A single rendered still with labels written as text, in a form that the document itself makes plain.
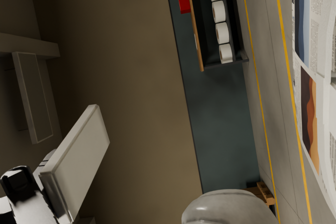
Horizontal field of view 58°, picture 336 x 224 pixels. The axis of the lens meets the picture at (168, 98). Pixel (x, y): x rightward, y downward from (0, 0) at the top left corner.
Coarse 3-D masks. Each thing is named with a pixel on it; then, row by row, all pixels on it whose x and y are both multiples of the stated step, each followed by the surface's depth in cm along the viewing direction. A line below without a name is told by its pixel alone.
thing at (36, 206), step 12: (12, 168) 13; (24, 168) 13; (0, 180) 12; (12, 180) 12; (24, 180) 13; (12, 192) 13; (24, 192) 12; (36, 192) 12; (12, 204) 12; (24, 204) 12; (36, 204) 12; (24, 216) 11; (36, 216) 11; (48, 216) 11
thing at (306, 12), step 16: (304, 0) 28; (320, 0) 23; (304, 16) 28; (304, 32) 29; (304, 48) 29; (304, 64) 30; (304, 80) 30; (304, 96) 31; (304, 112) 32; (304, 128) 33; (304, 144) 34; (320, 176) 28
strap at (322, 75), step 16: (320, 16) 15; (320, 32) 16; (320, 48) 16; (320, 64) 16; (320, 80) 16; (320, 96) 17; (320, 112) 17; (320, 128) 18; (320, 144) 18; (320, 160) 19
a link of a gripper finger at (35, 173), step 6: (54, 150) 16; (48, 156) 16; (42, 162) 15; (36, 168) 15; (36, 174) 14; (36, 180) 14; (42, 186) 14; (42, 192) 13; (0, 198) 13; (6, 198) 13; (48, 198) 14; (0, 204) 13; (6, 204) 13; (48, 204) 14; (0, 210) 12; (6, 210) 12; (0, 216) 12; (6, 216) 12; (12, 216) 12; (0, 222) 12; (6, 222) 12; (12, 222) 13
